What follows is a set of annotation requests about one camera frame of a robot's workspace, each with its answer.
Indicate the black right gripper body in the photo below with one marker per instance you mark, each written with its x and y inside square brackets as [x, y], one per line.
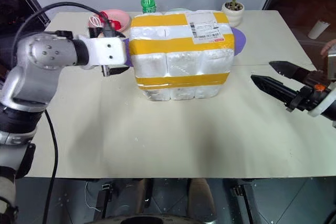
[308, 95]

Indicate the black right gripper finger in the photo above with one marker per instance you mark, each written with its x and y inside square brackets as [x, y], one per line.
[284, 69]
[274, 89]

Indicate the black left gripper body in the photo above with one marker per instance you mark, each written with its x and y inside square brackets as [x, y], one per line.
[105, 70]

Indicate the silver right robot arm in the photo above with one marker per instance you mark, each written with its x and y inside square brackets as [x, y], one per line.
[332, 66]

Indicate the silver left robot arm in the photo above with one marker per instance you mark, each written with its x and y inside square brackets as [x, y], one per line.
[42, 51]

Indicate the white yellow-taped foam box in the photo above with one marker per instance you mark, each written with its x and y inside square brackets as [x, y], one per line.
[181, 56]

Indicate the bystander bare hand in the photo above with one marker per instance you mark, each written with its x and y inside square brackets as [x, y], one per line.
[328, 47]

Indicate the red item in bowl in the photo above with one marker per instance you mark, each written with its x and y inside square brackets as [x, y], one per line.
[115, 24]

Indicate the pink plastic bowl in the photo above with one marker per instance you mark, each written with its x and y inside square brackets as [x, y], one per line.
[122, 16]

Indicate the green bottle with yellow cap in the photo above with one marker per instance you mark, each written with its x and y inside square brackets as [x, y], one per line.
[148, 2]

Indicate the white paper cup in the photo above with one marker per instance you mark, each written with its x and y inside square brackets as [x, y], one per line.
[318, 29]

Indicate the pale green plate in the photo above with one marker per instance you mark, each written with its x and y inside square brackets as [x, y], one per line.
[178, 9]

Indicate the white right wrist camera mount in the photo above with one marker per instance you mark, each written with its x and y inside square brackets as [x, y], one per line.
[323, 103]

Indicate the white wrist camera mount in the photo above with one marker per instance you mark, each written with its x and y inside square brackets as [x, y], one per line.
[110, 51]
[323, 103]

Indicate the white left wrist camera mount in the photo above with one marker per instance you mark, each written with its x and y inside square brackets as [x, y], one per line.
[110, 51]

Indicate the dark screen with black frame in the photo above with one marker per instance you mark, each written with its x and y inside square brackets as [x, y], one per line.
[15, 3]

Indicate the brown rounded post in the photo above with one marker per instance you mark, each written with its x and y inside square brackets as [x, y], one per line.
[200, 197]

